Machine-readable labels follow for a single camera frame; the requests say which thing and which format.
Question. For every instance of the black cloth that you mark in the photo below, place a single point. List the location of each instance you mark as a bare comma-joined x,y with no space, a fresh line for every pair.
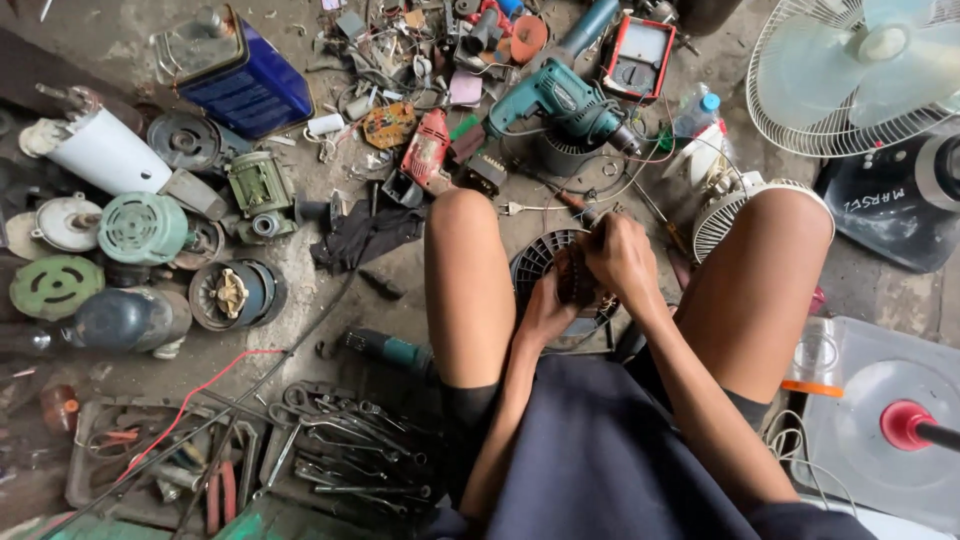
367,232

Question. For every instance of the black appliance with white lettering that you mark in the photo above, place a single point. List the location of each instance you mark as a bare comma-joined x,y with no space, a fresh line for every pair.
892,210

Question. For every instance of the grey tray of tools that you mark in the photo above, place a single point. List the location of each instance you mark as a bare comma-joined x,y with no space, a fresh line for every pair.
112,450

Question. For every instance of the large white standing fan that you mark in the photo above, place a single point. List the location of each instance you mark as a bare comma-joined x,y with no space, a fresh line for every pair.
847,75

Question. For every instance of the blue angle grinder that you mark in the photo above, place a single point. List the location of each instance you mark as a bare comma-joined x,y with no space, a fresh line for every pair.
589,26

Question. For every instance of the person's leg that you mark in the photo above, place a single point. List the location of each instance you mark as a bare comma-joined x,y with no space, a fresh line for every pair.
754,292
459,285

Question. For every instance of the dark round motor cover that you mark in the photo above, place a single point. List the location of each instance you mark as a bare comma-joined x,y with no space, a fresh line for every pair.
182,141

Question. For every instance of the clear bottle with blue cap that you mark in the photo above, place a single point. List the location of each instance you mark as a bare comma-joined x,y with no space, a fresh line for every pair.
696,114

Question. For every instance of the person's dark blue clothing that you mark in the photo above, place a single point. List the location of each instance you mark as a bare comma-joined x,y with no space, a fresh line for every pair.
600,457

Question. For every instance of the orange round plastic part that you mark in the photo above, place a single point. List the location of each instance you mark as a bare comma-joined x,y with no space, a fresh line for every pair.
529,37

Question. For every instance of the white round motor end plate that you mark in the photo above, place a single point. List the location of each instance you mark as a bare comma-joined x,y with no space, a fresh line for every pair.
66,223

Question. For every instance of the dark blue motor body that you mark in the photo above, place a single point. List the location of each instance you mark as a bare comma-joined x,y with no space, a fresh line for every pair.
127,319

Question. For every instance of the open motor with cream fan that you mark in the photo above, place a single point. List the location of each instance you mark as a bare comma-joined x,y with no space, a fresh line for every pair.
234,294

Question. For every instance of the teal and black power tool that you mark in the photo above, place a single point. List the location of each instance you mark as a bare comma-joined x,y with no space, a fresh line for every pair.
390,349

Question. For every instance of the black round fan grille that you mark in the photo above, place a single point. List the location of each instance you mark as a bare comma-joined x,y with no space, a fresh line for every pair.
536,259

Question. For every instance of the heap of small spare parts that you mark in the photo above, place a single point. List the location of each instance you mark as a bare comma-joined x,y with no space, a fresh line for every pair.
420,45

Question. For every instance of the long screwdriver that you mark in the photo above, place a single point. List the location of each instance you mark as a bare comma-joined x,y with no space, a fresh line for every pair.
660,221

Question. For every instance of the red framed multimeter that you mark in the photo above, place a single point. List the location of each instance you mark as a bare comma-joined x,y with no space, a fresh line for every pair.
639,58

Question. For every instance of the blue metal tin can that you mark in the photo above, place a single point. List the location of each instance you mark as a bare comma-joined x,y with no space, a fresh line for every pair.
244,82

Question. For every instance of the person's left hand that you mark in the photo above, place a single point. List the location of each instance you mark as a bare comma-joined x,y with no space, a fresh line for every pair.
546,311

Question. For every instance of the pile of metal wrenches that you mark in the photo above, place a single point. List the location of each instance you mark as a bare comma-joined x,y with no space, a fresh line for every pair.
352,450

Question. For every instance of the clear plastic container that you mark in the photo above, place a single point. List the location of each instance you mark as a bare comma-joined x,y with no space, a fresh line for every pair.
870,450

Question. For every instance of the small white fan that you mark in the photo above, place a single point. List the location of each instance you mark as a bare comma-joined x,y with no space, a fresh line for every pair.
716,217

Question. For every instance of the person's left fingers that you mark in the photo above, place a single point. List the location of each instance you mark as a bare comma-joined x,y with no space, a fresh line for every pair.
564,281

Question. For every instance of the white capacitor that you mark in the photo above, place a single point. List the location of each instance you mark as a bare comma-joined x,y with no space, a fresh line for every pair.
326,124

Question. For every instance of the green electric motor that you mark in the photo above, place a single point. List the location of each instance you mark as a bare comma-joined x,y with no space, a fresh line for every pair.
259,187

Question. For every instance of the black transformer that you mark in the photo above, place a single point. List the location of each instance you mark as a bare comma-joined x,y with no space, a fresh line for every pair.
484,174

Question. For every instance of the white power plug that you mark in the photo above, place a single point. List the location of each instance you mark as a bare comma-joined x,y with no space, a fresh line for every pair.
514,208

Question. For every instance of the person's left leg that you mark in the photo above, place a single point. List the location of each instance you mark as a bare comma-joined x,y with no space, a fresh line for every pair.
459,285

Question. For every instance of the green round motor end cover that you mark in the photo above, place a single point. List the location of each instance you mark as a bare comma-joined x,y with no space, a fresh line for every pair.
56,287

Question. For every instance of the person's right hand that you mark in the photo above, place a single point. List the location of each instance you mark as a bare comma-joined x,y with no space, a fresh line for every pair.
622,259

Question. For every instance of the red power drill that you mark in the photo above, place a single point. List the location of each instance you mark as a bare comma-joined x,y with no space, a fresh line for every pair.
426,154

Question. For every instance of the black round motor base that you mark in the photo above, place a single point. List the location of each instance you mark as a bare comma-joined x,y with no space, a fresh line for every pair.
562,156

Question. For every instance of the person's right leg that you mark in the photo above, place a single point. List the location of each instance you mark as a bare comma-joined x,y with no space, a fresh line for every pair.
754,292

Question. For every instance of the person's right fingers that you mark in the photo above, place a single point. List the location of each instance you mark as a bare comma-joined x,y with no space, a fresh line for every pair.
600,236

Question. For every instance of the teal electric drill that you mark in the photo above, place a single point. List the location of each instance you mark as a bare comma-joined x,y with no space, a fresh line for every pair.
559,101

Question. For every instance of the white plastic fan part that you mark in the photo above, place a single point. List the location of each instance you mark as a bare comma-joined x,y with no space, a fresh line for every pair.
701,157

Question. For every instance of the brown glass bottle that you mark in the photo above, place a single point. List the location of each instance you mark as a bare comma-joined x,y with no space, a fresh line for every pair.
58,409

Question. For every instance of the light green motor housing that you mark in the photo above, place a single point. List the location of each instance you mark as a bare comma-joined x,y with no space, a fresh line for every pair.
142,229

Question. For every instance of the white plastic cylinder housing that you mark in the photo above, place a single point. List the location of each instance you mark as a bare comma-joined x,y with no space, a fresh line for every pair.
109,154

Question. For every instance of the copper wound motor stator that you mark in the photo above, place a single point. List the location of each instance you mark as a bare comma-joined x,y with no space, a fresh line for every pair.
576,281

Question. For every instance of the orange circuit board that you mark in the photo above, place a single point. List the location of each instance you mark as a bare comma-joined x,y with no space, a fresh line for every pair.
390,125

